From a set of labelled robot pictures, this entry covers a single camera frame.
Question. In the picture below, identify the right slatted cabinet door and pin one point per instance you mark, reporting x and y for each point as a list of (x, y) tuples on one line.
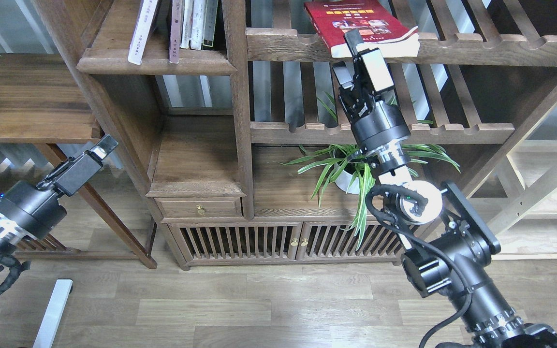
[(333, 242)]

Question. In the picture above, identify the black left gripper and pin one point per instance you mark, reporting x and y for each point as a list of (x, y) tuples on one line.
[(33, 211)]

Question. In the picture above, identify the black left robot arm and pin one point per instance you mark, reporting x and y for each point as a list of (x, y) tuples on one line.
[(10, 267)]

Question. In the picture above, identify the dark wooden side table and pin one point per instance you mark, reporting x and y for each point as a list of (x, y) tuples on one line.
[(41, 104)]

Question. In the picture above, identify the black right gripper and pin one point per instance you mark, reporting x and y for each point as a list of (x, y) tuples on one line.
[(373, 122)]

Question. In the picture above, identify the dark upright book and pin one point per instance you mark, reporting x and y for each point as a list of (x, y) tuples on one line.
[(210, 23)]

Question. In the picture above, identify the green spider plant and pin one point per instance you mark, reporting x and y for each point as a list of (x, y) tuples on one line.
[(417, 154)]

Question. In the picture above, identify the dark maroon book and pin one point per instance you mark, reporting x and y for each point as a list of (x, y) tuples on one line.
[(175, 21)]

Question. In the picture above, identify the white book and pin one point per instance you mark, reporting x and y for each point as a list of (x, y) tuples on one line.
[(142, 30), (188, 8), (197, 24)]

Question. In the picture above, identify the small wooden drawer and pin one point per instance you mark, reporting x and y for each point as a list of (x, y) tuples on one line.
[(206, 207)]

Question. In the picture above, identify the light wooden shelf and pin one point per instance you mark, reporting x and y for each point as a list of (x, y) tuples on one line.
[(514, 185)]

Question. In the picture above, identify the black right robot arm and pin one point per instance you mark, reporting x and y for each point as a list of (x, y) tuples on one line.
[(447, 244)]

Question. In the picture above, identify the red book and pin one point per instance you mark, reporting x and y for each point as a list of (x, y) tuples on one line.
[(377, 26)]

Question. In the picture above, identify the left slatted cabinet door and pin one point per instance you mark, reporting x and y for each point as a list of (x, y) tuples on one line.
[(233, 243)]

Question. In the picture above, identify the slatted cabinet door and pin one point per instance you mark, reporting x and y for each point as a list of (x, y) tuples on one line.
[(233, 243), (333, 242)]

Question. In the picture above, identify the dark wooden bookshelf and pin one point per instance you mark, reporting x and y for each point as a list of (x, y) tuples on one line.
[(217, 123)]

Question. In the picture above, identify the white plant pot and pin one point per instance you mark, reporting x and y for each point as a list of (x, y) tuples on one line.
[(349, 179)]

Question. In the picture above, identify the dark slatted wooden rack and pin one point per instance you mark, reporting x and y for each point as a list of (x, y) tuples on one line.
[(47, 248)]

